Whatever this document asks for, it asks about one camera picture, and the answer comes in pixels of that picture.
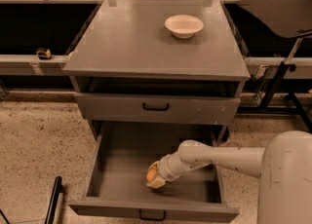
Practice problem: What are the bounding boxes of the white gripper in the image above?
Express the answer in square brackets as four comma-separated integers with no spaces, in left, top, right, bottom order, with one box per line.
[146,154,180,189]

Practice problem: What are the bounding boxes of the orange fruit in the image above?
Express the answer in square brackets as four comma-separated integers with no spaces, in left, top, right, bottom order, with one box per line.
[146,168,158,182]

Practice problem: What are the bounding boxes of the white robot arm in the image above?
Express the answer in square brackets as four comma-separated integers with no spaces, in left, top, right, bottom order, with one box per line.
[146,131,312,224]

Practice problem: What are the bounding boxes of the open grey lower drawer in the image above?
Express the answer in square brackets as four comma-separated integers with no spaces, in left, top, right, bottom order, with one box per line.
[69,122,239,223]

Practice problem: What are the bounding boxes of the grey drawer cabinet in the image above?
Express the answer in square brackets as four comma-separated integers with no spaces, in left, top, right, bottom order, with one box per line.
[63,0,250,139]

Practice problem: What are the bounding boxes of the black metal bar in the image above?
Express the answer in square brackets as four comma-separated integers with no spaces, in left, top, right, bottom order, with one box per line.
[45,176,62,224]

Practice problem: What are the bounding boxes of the small black yellow object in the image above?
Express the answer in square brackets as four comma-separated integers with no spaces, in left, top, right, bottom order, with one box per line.
[36,48,52,59]

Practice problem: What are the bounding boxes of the black tilted stand tray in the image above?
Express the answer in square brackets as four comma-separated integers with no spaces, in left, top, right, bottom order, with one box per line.
[236,0,312,131]

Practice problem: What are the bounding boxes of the black lower drawer handle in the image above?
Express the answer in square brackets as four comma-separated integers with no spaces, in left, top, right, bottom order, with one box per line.
[138,209,167,221]

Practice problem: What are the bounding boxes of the black drawer handle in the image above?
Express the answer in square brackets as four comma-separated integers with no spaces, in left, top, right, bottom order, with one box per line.
[138,209,167,221]
[142,102,170,111]

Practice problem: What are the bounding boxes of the black upper drawer handle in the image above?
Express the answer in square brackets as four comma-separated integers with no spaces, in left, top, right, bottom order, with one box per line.
[142,102,170,111]

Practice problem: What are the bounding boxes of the grey metal rail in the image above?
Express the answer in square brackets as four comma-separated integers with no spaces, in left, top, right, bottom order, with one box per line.
[0,55,69,76]

